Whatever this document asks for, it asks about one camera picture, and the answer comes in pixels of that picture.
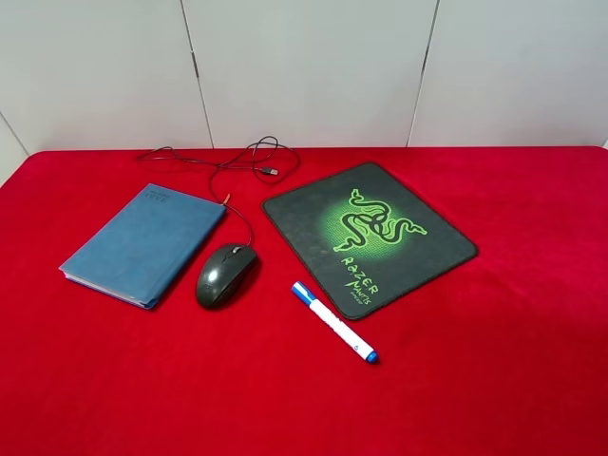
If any red velvet tablecloth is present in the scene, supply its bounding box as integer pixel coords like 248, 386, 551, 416
1, 146, 607, 455

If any blue hardcover notebook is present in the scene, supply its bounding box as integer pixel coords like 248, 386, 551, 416
60, 183, 225, 310

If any white blue marker pen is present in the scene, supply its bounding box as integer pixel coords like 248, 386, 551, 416
292, 281, 379, 364

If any black green razer mousepad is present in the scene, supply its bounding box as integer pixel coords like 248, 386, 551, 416
262, 162, 478, 320

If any black computer mouse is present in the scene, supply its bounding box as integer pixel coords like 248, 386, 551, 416
196, 243, 257, 310

